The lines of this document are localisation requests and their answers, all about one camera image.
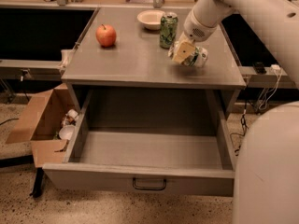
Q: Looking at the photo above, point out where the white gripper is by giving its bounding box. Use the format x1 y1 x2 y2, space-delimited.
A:
172 10 216 63

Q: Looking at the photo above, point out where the crushed white green 7up can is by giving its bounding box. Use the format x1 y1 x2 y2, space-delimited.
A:
168 43 208 67

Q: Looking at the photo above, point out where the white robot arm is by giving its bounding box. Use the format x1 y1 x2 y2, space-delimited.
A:
172 0 299 224

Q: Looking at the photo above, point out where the upright green soda can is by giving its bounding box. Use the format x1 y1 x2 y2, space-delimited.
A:
160 12 178 49

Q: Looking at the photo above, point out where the open grey top drawer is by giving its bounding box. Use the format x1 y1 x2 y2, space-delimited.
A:
42 89 237 198

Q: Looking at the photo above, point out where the white ceramic bowl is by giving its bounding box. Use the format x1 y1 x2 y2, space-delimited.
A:
137 10 164 31

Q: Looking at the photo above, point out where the grey metal cabinet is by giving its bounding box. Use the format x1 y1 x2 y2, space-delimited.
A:
61 7 247 133

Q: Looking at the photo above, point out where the black phone on ledge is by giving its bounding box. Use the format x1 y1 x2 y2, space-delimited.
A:
252 62 266 75

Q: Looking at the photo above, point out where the red apple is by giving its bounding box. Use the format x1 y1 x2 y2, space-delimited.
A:
95 24 117 48

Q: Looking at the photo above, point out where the white power adapter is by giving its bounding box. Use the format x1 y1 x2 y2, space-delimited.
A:
270 64 281 72

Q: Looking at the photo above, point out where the white cup in box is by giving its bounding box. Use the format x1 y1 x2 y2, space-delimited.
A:
66 109 78 121

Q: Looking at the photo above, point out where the white lid in box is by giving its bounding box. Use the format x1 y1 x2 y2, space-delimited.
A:
59 125 75 140

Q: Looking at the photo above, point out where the brown cardboard box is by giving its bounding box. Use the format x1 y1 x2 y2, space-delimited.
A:
6 84 75 168

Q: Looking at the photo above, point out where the black stand leg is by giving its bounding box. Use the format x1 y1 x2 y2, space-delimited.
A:
30 168 44 198

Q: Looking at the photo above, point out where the black floor cable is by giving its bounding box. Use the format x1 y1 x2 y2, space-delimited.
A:
229 101 250 157

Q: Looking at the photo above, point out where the black drawer handle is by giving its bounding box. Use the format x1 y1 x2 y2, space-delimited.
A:
132 177 167 191

